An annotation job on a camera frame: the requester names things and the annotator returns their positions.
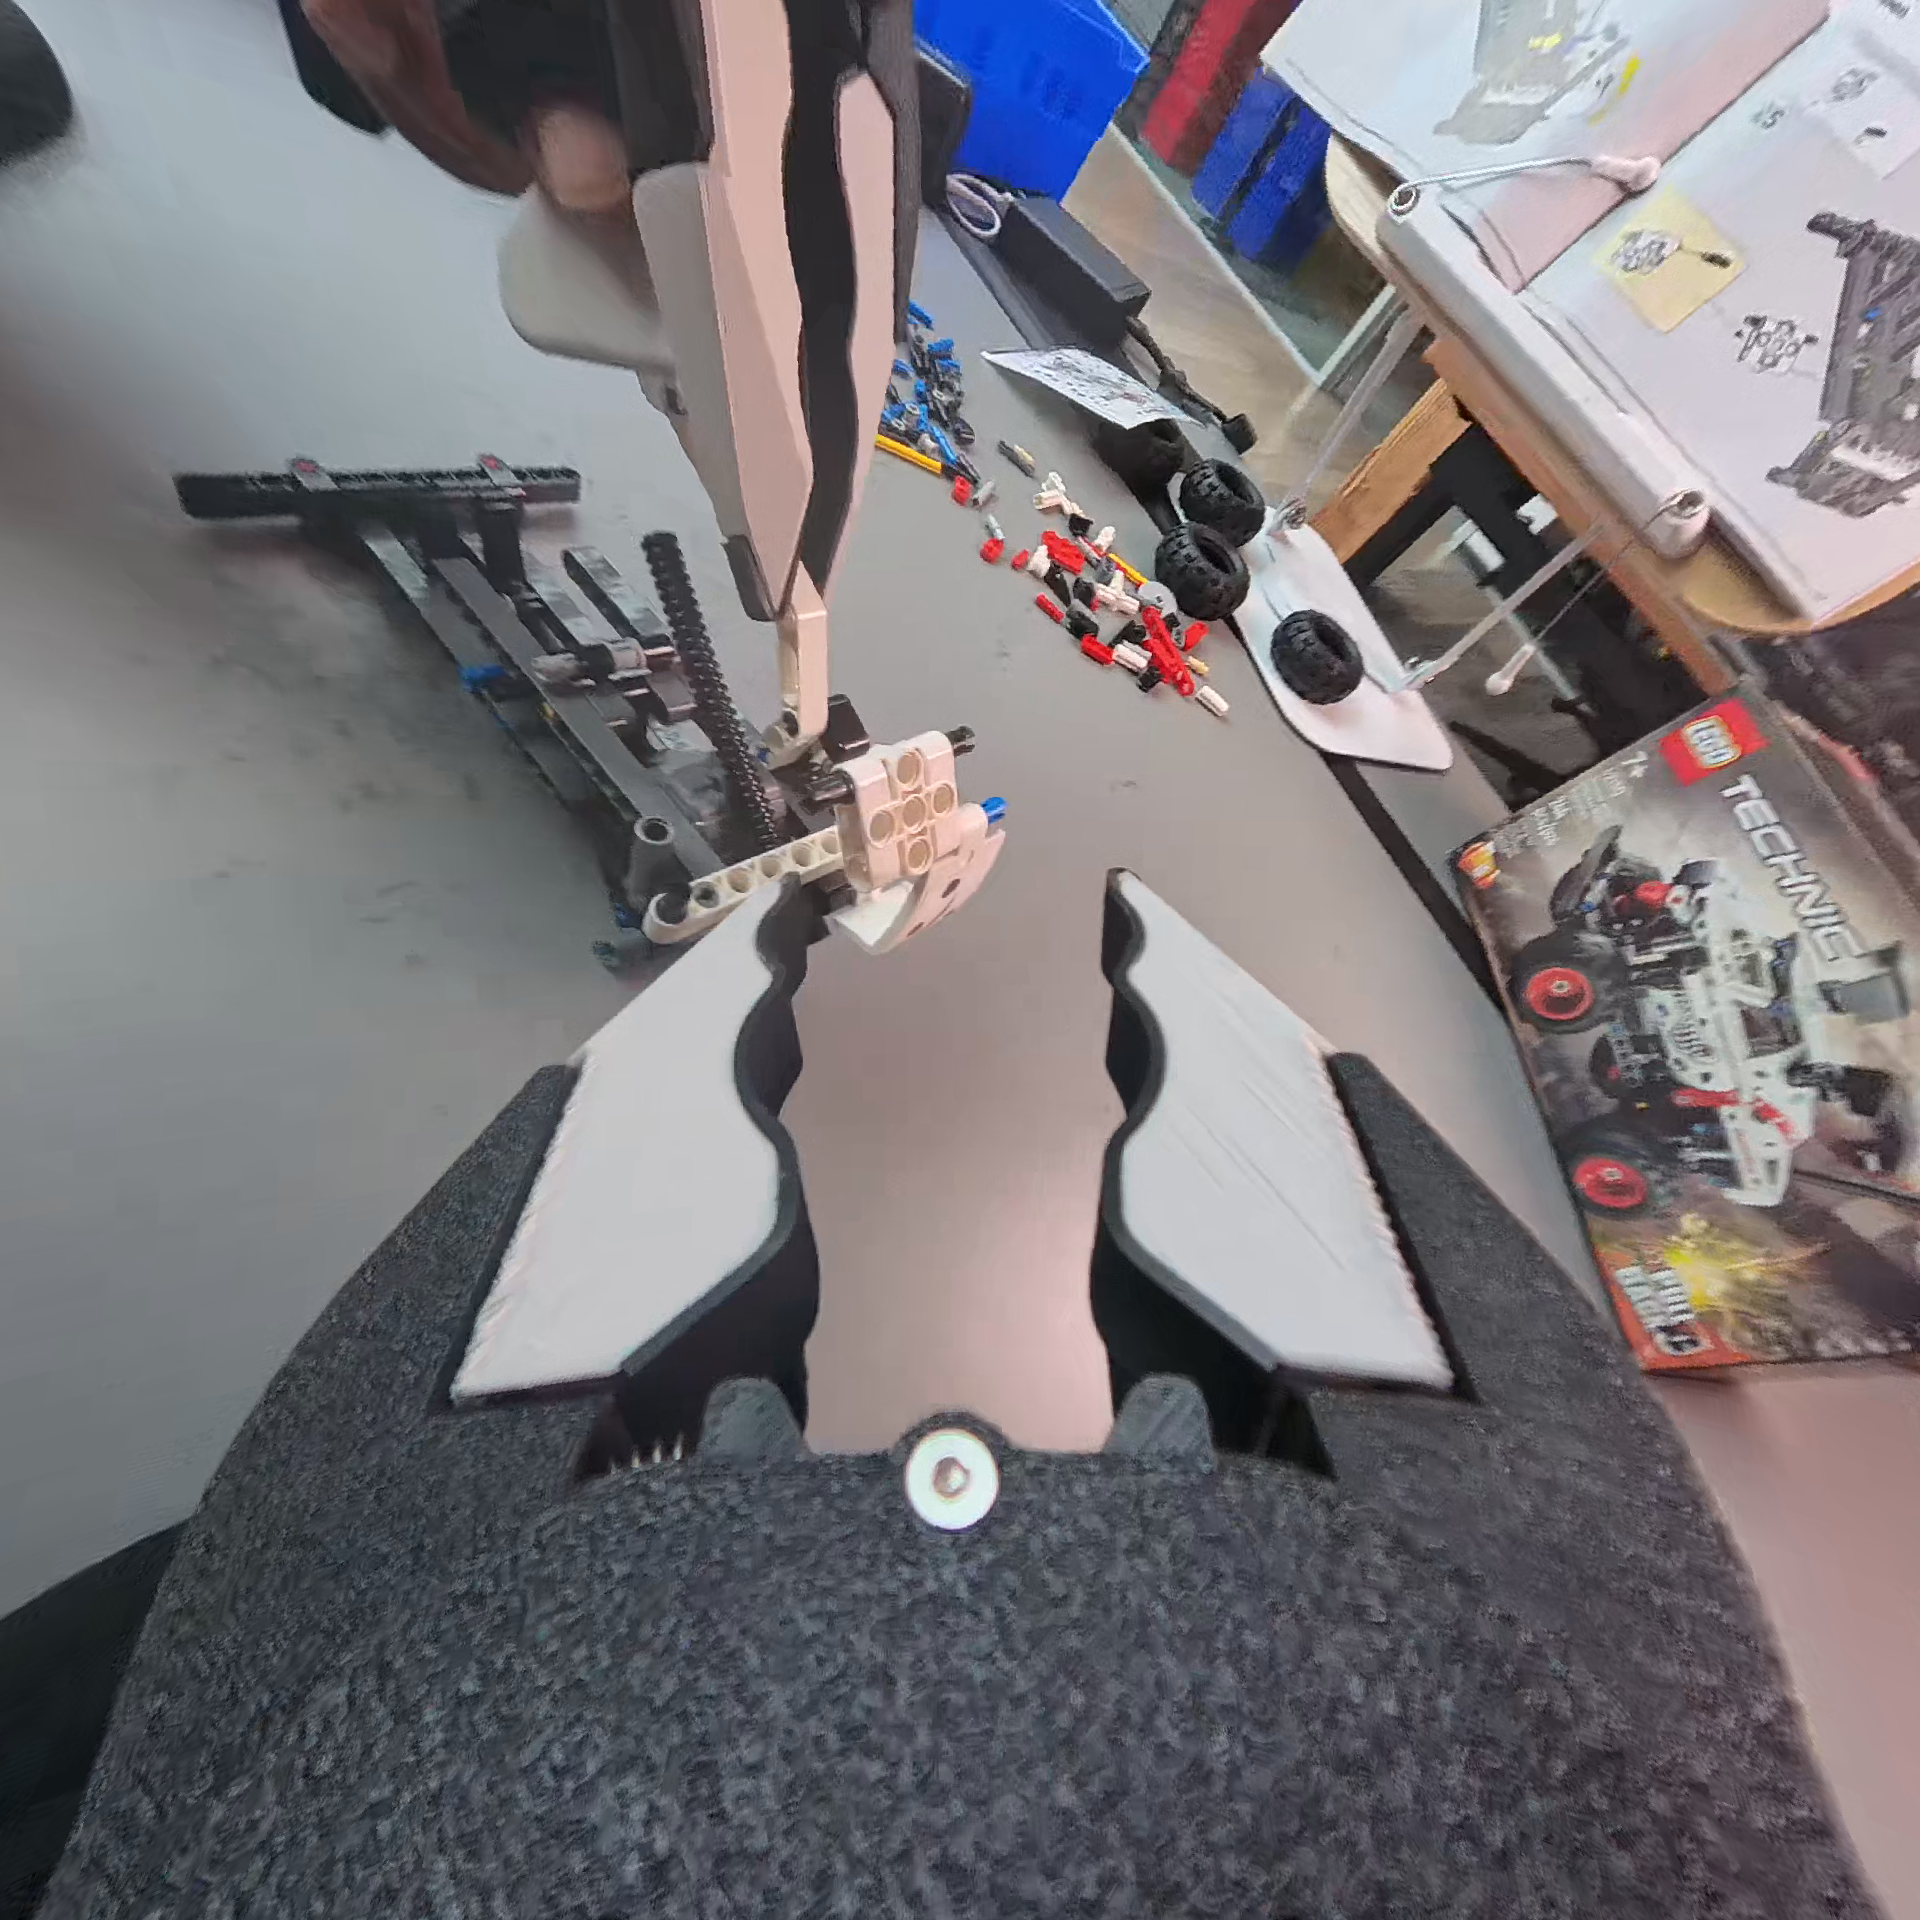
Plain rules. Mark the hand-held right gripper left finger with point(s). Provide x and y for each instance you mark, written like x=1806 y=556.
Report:
x=645 y=1198

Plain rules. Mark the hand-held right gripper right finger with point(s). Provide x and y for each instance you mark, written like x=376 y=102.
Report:
x=1261 y=1198

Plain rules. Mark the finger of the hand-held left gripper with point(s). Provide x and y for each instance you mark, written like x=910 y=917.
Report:
x=741 y=332
x=866 y=226

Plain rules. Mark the grey black toy chassis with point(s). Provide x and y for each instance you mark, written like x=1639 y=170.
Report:
x=523 y=631

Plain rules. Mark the white spotted toy panel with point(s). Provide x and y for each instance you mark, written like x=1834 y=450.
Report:
x=915 y=917

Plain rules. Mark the white square toy connector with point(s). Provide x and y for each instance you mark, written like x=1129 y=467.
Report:
x=899 y=810

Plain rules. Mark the instruction booklet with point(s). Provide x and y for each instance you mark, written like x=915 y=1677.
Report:
x=1724 y=182

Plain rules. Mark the grey desk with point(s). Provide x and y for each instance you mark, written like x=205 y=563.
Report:
x=228 y=899

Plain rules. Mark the person's left hand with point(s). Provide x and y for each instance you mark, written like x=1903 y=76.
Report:
x=405 y=76

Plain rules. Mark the pile of blue black pins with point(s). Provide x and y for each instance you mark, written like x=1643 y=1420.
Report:
x=931 y=382

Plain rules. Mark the yellow toy axle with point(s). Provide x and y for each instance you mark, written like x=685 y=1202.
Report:
x=910 y=451

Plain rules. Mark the black power adapter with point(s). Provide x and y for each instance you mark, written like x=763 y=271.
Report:
x=1072 y=250

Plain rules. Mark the blue plastic bin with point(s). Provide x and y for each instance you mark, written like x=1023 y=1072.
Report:
x=1036 y=90

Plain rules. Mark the black toy tire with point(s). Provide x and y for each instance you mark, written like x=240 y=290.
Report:
x=1142 y=451
x=1199 y=570
x=1221 y=500
x=1316 y=654

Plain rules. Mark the stack of red blue crates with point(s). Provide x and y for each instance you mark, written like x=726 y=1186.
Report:
x=1244 y=136

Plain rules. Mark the pile of red white pieces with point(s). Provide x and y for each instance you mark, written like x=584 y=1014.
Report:
x=1110 y=600

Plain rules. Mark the toy truck box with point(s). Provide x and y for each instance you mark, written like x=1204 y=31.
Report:
x=1696 y=1050

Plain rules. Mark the white booklet stand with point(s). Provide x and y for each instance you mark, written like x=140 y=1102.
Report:
x=1378 y=735

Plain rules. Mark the black oval pad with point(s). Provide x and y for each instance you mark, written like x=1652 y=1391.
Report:
x=31 y=98

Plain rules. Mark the wooden side table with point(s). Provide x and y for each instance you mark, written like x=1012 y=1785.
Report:
x=1397 y=465

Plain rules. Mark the person's black trousers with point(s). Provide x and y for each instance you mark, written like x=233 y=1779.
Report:
x=78 y=1726

